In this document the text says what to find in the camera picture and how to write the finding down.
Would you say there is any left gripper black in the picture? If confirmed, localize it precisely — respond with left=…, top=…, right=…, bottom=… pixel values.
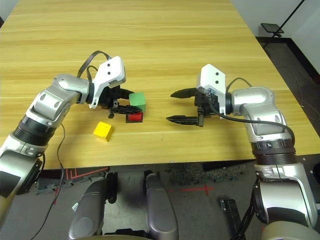
left=102, top=87, right=142, bottom=119

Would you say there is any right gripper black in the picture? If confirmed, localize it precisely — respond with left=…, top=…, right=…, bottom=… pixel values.
left=165, top=87, right=221, bottom=127

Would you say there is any green wooden block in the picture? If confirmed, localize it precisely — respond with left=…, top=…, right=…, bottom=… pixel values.
left=128, top=91, right=147, bottom=113

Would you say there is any red wooden block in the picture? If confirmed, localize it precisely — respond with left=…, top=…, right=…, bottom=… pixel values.
left=127, top=111, right=144, bottom=123

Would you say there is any yellow wooden block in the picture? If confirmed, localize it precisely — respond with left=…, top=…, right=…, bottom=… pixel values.
left=93, top=121, right=114, bottom=143

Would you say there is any silver right robot leg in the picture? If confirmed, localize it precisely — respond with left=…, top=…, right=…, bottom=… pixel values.
left=143, top=170, right=180, bottom=240

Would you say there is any silver robot leg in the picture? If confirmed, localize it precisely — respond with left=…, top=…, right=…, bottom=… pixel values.
left=143, top=170, right=180, bottom=240
left=68, top=171, right=119, bottom=240

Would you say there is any silver left robot leg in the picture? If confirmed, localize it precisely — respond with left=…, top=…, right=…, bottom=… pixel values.
left=68, top=171, right=119, bottom=240

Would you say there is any black tripod stand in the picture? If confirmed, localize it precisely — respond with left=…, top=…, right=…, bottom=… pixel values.
left=260, top=0, right=307, bottom=50

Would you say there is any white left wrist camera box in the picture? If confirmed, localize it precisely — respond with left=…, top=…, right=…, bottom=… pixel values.
left=88, top=56, right=127, bottom=110

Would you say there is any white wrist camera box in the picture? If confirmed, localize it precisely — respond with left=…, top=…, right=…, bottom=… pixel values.
left=196, top=64, right=227, bottom=116
left=88, top=56, right=127, bottom=110

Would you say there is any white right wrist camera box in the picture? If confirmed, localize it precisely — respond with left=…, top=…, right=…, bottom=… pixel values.
left=196, top=64, right=227, bottom=116

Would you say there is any black left camera cable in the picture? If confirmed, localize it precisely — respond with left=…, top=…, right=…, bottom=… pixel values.
left=76, top=50, right=112, bottom=79

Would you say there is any black camera cable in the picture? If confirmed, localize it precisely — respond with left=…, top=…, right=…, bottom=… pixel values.
left=76, top=50, right=112, bottom=79
left=209, top=76, right=296, bottom=151

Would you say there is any black right camera cable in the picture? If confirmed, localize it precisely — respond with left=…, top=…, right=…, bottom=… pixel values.
left=209, top=76, right=296, bottom=151

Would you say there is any thin black hanging cable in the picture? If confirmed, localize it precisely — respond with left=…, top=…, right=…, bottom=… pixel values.
left=31, top=123, right=67, bottom=240

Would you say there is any grey metal floor bracket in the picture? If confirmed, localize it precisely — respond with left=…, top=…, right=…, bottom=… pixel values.
left=36, top=183, right=74, bottom=196

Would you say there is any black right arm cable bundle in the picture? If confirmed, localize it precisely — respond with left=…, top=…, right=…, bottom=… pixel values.
left=234, top=178, right=261, bottom=240

